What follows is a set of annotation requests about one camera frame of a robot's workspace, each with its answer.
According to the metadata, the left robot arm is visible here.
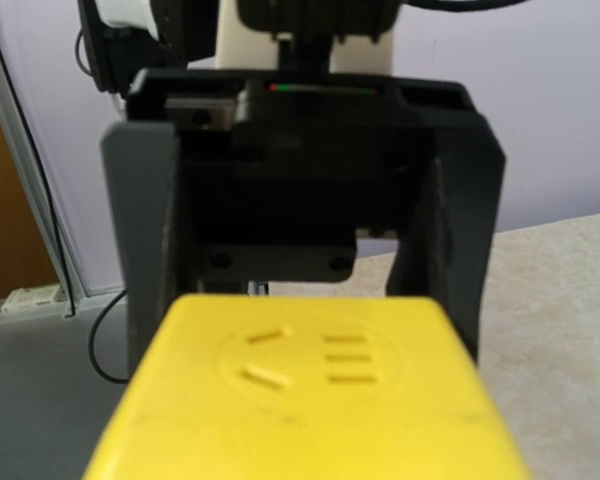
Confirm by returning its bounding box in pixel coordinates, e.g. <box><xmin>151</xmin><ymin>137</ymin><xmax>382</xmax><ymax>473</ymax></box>
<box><xmin>78</xmin><ymin>1</ymin><xmax>506</xmax><ymax>369</ymax></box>

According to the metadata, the yellow cube socket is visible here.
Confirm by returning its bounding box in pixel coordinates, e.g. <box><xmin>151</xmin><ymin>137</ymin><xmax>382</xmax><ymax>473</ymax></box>
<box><xmin>85</xmin><ymin>295</ymin><xmax>531</xmax><ymax>479</ymax></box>

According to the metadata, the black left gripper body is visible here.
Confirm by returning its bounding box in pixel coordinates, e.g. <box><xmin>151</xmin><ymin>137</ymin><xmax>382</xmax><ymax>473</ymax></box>
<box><xmin>126</xmin><ymin>69</ymin><xmax>480</xmax><ymax>295</ymax></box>

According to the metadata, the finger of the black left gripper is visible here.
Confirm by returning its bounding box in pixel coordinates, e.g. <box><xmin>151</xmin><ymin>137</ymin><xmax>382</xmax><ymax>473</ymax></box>
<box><xmin>101</xmin><ymin>121</ymin><xmax>180</xmax><ymax>374</ymax></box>
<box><xmin>385</xmin><ymin>117</ymin><xmax>506</xmax><ymax>359</ymax></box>

